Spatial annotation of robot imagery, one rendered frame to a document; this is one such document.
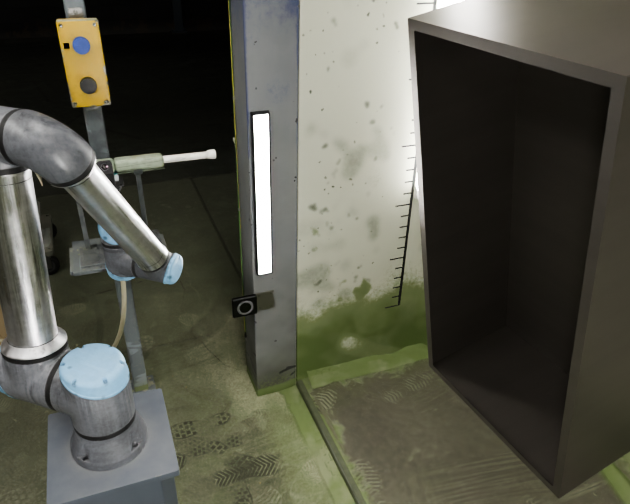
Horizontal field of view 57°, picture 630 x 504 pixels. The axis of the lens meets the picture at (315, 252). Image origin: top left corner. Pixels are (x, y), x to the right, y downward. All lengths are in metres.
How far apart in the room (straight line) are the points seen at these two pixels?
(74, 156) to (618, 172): 1.03
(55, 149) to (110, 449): 0.74
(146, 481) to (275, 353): 1.07
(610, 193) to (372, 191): 1.24
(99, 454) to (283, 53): 1.28
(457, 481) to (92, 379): 1.43
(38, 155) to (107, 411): 0.61
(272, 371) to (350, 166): 0.96
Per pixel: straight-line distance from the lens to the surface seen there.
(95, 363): 1.48
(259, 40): 1.91
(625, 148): 1.13
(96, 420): 1.51
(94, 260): 2.11
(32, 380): 1.56
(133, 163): 1.97
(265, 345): 2.44
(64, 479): 1.62
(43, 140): 1.27
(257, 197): 2.04
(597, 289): 1.29
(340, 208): 2.21
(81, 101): 2.02
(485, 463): 2.43
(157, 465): 1.58
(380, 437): 2.43
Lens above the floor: 1.84
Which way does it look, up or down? 30 degrees down
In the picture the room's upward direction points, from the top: 2 degrees clockwise
